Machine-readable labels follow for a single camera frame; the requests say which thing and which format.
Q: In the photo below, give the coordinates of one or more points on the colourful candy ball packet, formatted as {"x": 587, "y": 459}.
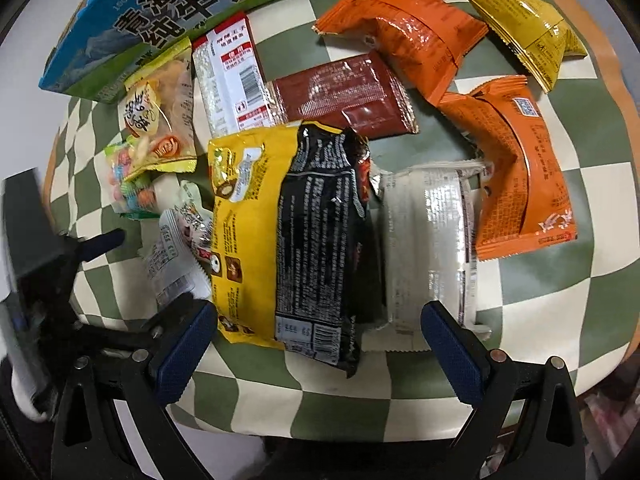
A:
{"x": 132, "y": 195}

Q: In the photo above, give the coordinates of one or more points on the white silver snack packet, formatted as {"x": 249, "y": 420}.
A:
{"x": 424, "y": 222}

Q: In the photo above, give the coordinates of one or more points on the blue green milk carton box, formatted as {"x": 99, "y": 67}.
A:
{"x": 106, "y": 41}

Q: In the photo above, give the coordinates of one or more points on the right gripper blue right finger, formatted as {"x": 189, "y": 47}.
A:
{"x": 464, "y": 359}

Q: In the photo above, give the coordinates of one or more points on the yellow black snack packet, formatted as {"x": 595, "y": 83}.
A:
{"x": 291, "y": 229}

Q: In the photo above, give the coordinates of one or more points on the yellow triangular snack packet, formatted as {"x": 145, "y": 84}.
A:
{"x": 537, "y": 34}

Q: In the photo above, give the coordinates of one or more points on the orange snack packet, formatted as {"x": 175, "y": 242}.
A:
{"x": 526, "y": 204}
{"x": 426, "y": 39}

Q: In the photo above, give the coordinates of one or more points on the green white checkered cloth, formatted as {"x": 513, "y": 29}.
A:
{"x": 578, "y": 300}

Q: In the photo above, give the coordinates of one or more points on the yellow biscuit ball packet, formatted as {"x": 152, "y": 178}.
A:
{"x": 158, "y": 114}

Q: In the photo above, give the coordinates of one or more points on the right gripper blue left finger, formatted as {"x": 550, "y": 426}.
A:
{"x": 188, "y": 326}

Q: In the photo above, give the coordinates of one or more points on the small white portrait snack packet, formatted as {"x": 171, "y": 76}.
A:
{"x": 179, "y": 259}

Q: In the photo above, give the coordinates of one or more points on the dark red snack packet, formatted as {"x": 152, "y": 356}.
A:
{"x": 360, "y": 92}

